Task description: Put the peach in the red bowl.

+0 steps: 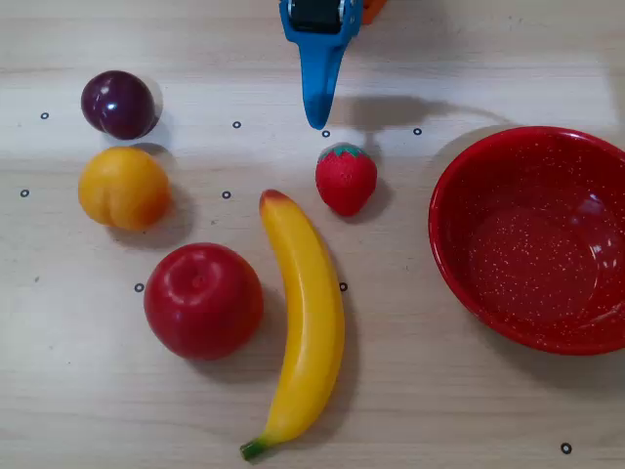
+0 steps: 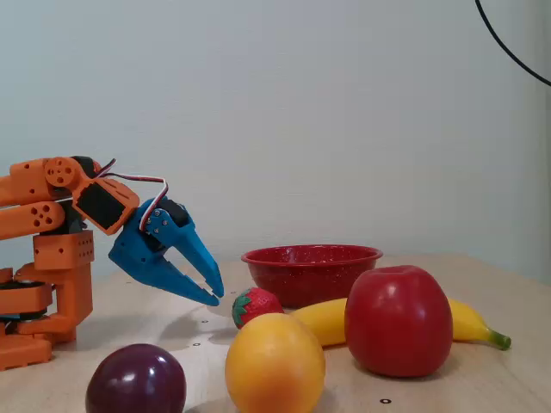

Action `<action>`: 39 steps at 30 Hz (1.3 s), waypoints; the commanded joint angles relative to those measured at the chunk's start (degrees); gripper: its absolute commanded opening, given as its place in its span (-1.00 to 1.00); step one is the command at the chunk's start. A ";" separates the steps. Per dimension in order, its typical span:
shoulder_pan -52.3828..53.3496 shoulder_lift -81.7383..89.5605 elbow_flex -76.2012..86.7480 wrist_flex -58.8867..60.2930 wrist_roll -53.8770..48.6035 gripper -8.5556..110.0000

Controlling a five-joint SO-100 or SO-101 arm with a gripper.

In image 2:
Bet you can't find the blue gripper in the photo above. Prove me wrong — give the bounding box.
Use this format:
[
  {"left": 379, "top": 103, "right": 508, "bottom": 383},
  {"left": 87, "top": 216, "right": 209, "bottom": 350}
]
[{"left": 108, "top": 197, "right": 226, "bottom": 307}]

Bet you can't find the yellow orange toy peach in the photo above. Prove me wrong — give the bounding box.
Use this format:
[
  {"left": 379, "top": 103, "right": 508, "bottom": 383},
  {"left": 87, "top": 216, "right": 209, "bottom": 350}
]
[{"left": 224, "top": 312, "right": 327, "bottom": 413}]

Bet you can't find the red speckled enamel bowl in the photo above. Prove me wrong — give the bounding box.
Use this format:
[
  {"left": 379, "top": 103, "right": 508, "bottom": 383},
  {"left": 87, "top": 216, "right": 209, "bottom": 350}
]
[{"left": 240, "top": 243, "right": 384, "bottom": 309}]

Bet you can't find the red toy strawberry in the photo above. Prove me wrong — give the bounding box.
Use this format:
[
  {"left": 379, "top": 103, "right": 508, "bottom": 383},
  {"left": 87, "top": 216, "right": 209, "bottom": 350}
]
[{"left": 231, "top": 287, "right": 285, "bottom": 330}]

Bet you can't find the purple toy plum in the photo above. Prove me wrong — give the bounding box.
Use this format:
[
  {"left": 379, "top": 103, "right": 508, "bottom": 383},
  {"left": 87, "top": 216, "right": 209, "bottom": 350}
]
[{"left": 84, "top": 342, "right": 188, "bottom": 413}]

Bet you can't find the red toy apple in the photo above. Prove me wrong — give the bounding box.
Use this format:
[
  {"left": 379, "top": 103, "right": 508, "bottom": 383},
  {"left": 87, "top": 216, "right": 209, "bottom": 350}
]
[{"left": 344, "top": 265, "right": 455, "bottom": 379}]

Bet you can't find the yellow toy banana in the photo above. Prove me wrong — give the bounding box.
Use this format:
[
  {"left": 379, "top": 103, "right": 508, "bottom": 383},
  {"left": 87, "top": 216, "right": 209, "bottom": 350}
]
[{"left": 288, "top": 297, "right": 512, "bottom": 352}]

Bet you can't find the red white black servo cable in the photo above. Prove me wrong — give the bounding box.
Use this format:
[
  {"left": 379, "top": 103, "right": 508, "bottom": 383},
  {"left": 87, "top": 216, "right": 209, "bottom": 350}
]
[{"left": 91, "top": 158, "right": 170, "bottom": 225}]

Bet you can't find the black hanging cable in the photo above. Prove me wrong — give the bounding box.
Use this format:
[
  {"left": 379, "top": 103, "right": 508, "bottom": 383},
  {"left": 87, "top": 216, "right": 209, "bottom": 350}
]
[{"left": 474, "top": 0, "right": 551, "bottom": 87}]

